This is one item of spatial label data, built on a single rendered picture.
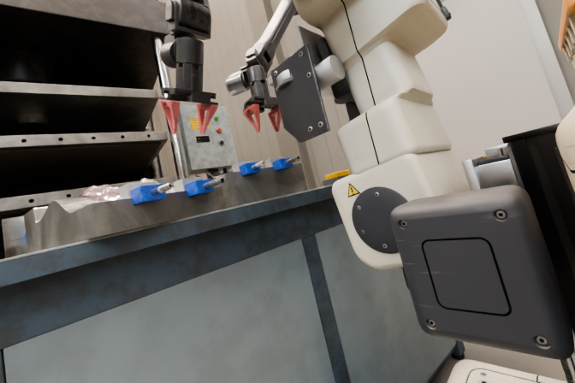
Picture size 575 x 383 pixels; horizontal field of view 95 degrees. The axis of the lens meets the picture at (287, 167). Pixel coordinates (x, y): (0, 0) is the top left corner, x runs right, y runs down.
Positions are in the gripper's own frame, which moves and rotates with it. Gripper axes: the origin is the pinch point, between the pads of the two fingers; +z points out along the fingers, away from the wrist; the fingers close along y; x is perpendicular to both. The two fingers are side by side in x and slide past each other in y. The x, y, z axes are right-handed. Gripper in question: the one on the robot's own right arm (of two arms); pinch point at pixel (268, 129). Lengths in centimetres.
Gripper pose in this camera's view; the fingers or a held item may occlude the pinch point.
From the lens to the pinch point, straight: 81.9
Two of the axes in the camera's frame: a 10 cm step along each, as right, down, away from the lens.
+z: 2.1, 9.7, -1.1
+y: -7.9, 1.0, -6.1
